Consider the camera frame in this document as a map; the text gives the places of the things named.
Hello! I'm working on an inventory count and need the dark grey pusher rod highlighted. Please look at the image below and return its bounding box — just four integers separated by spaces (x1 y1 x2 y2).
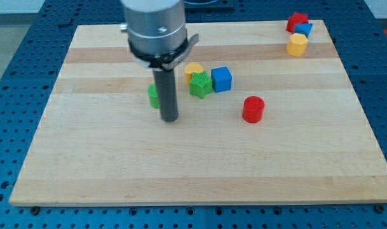
153 70 179 122

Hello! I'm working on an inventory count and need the green circle block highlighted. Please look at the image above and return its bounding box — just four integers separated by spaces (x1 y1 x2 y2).
147 83 159 109

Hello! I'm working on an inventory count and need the green star block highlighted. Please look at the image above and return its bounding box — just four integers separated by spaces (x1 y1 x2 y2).
189 71 213 99

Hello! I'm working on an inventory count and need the red star block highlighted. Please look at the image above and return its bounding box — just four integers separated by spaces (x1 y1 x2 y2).
285 12 309 34

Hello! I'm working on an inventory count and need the blue cube block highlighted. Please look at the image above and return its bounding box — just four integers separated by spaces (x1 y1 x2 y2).
211 66 233 93

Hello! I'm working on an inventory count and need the wooden board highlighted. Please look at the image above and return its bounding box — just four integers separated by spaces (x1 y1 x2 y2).
10 20 387 207

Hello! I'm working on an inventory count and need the red cylinder block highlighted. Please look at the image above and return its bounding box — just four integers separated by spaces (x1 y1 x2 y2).
242 96 265 123

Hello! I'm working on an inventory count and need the yellow hexagon block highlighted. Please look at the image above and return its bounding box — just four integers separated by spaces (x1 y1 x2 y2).
286 33 309 57

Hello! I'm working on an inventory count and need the blue block at corner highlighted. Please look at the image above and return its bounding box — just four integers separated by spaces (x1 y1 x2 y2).
294 23 313 38

